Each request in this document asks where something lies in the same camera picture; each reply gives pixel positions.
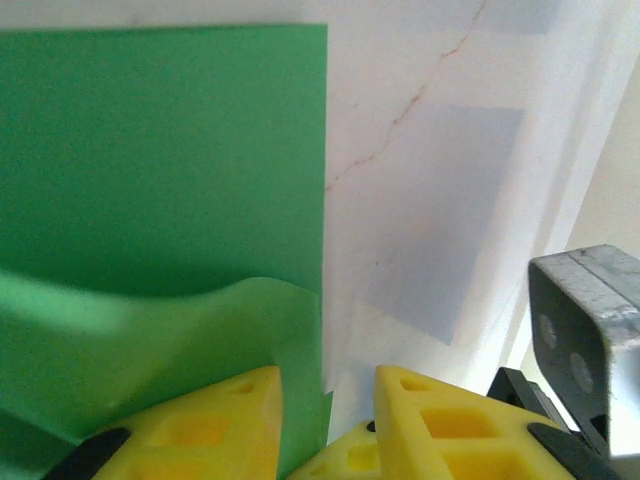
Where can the green cloth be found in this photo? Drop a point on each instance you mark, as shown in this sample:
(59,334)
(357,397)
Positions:
(150,175)

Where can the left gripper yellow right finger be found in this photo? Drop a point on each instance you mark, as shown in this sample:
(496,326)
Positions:
(450,435)

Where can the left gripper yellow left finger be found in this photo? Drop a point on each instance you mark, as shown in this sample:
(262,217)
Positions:
(200,440)

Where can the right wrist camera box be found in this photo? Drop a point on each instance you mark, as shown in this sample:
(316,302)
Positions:
(585,310)

